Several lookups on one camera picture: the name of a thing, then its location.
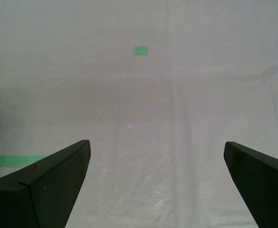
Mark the long green tape strip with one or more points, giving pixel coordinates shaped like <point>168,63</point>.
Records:
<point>10,161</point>

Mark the small green tape square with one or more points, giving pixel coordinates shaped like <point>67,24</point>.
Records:
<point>141,51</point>

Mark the white woven table cloth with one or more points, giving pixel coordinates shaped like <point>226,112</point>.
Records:
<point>138,107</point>

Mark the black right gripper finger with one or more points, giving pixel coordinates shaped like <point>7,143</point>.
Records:
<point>267,185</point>
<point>34,194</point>

